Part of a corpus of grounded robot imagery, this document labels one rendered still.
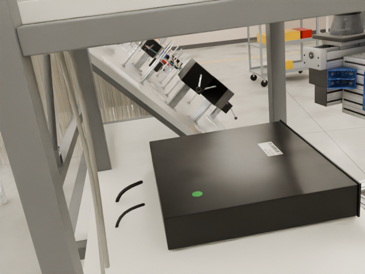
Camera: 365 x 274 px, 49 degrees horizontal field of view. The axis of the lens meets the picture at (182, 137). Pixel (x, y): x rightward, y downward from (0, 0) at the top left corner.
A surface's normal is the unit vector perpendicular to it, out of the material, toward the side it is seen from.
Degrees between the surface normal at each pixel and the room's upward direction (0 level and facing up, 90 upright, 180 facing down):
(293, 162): 0
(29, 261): 0
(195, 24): 90
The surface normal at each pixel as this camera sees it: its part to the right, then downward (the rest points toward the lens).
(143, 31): 0.14, 0.33
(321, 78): -0.94, 0.22
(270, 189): -0.11, -0.93
